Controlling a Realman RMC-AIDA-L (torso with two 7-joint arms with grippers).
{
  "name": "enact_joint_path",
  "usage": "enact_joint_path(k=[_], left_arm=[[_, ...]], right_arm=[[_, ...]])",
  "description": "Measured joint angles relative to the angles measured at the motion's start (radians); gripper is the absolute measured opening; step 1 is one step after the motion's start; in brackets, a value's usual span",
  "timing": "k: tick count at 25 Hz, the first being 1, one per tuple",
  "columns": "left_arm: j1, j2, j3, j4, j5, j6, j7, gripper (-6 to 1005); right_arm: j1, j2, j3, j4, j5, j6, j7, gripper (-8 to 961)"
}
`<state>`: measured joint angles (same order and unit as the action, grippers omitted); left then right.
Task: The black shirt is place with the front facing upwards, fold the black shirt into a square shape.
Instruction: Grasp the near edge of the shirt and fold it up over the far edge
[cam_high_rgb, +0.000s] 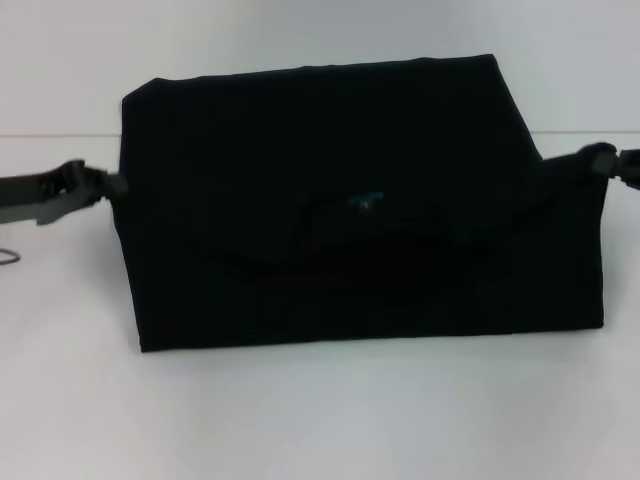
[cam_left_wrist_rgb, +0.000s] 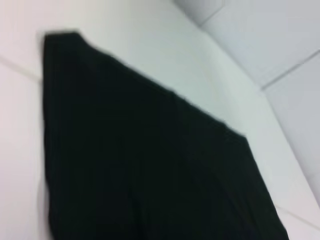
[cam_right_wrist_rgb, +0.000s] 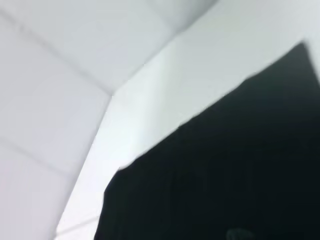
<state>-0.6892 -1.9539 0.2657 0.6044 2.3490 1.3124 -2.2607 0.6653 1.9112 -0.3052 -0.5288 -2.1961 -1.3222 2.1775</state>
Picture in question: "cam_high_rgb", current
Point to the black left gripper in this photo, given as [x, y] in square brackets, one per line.
[25, 197]

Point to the black t-shirt with FREE print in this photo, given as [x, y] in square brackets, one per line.
[350, 225]

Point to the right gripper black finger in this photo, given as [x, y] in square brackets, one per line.
[622, 165]

